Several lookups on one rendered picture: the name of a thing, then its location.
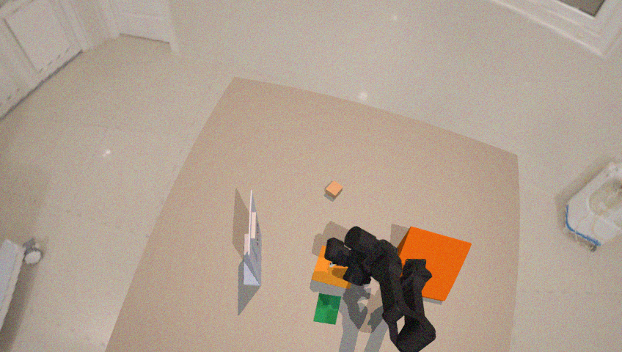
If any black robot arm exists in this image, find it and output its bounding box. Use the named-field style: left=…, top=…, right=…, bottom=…
left=343, top=226, right=436, bottom=352

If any orange square mat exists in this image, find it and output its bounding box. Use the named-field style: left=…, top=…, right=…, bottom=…
left=312, top=245, right=351, bottom=289

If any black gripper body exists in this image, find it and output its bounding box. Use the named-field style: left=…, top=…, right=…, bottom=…
left=324, top=238, right=365, bottom=264

